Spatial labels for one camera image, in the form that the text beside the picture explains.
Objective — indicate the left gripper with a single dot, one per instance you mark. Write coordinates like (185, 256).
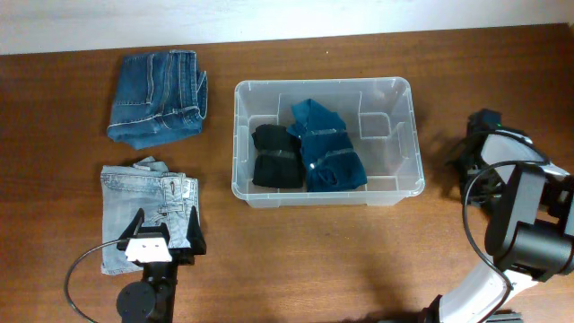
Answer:
(197, 244)

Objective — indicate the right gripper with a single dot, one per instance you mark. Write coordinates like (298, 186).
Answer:
(490, 196)

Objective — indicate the light blue jeans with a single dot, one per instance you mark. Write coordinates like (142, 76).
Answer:
(165, 196)

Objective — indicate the small black garment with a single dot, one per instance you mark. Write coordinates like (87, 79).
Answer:
(278, 163)

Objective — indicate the blue garment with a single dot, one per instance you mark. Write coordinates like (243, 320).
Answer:
(326, 149)

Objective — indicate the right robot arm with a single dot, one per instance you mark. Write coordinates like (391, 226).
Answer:
(517, 213)

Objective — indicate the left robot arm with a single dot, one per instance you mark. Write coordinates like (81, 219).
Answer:
(152, 298)

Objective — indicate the clear plastic storage container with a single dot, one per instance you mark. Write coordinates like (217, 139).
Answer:
(379, 117)

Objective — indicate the dark blue folded jeans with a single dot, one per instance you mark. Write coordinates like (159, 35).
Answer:
(161, 98)

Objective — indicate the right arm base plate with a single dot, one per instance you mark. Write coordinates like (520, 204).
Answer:
(505, 317)

